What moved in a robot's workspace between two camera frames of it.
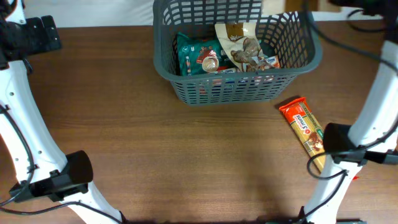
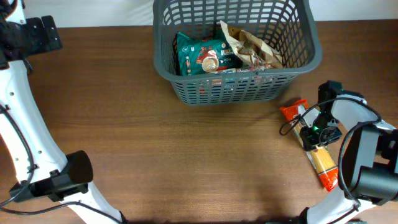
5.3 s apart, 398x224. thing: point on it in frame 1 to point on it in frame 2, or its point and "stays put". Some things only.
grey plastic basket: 290,35 stays put
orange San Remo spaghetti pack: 304,125 stays put
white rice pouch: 270,7 to 257,50
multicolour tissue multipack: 266,63 stays put
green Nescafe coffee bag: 199,57 stays put
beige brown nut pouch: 241,40 to 254,46
